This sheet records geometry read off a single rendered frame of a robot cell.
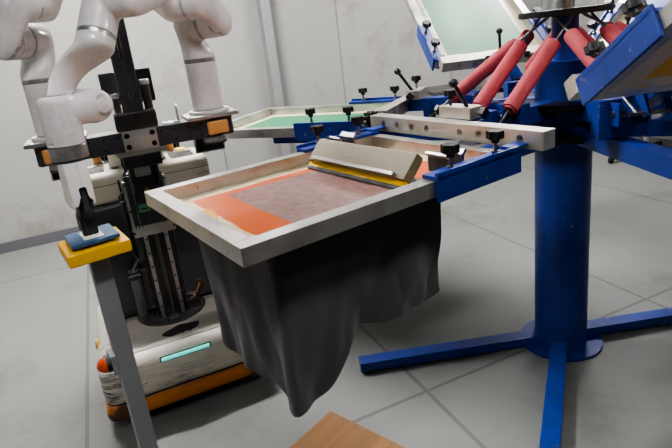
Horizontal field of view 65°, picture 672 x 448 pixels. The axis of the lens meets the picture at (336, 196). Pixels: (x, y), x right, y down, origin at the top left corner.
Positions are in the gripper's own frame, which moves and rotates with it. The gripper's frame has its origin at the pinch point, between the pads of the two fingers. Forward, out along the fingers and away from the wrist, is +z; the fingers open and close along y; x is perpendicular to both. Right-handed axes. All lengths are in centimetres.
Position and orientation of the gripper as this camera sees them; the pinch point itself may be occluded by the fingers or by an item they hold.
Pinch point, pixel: (88, 225)
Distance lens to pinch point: 129.7
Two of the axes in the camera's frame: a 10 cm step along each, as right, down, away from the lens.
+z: 1.1, 9.5, 3.0
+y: 5.8, 1.8, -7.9
